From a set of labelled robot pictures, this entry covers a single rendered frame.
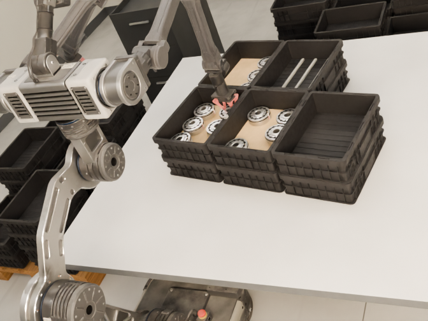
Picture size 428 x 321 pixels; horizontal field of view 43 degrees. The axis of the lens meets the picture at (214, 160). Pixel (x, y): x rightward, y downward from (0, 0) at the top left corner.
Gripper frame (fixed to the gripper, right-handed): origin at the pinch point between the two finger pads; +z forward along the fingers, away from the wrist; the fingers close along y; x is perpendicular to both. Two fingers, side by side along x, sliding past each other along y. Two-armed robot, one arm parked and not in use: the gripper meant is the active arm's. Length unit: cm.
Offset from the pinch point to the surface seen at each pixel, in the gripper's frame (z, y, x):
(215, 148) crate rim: -4.5, -15.5, 30.0
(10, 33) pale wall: 9, 338, -90
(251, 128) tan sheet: 4.9, -14.3, 6.3
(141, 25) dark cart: 1, 138, -81
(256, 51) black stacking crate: -0.7, 14.1, -46.1
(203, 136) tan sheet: 3.8, 5.9, 16.2
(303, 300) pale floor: 89, -30, 33
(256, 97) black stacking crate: -1.4, -10.3, -8.1
